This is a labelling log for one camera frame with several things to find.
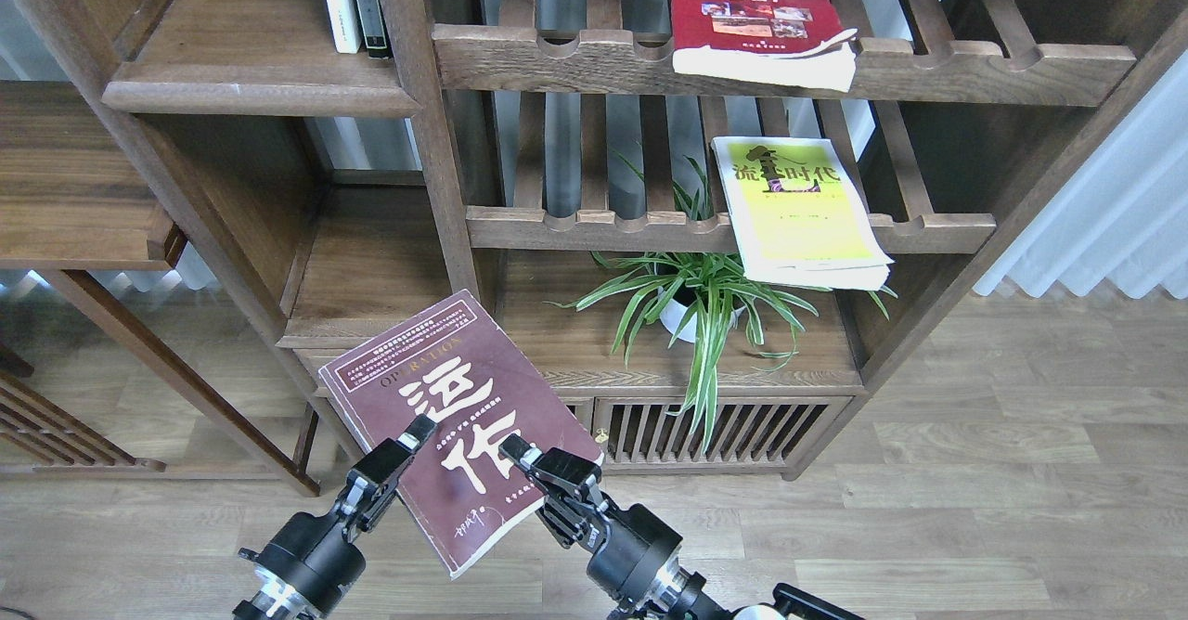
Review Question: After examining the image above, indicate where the red book on top shelf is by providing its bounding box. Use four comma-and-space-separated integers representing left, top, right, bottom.
670, 0, 857, 93

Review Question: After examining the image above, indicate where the dark wooden bookshelf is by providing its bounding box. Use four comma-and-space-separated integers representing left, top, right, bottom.
0, 0, 1188, 483

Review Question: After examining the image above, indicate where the yellow green book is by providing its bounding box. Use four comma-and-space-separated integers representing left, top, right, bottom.
712, 137, 892, 291

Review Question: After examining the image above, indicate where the white curtain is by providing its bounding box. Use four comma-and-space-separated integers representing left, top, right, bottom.
975, 55, 1187, 300

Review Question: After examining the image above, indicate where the white plant pot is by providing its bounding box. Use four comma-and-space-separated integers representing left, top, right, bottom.
656, 285, 745, 342

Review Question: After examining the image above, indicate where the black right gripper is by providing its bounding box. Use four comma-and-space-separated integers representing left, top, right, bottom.
499, 434, 685, 612

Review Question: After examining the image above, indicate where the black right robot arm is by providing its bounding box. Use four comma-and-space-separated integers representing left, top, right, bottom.
499, 434, 857, 619

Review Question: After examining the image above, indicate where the white upright book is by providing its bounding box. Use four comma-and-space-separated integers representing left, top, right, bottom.
324, 0, 362, 53

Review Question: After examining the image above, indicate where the dark grey upright book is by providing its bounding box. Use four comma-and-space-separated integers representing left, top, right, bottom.
356, 0, 392, 58

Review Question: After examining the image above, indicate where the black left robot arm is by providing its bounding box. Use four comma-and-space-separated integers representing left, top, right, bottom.
233, 415, 437, 619

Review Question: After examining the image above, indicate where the wooden side table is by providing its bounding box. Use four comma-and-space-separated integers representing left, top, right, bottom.
1, 80, 320, 495

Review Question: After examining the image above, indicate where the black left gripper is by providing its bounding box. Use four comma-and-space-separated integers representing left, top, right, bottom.
236, 415, 437, 616

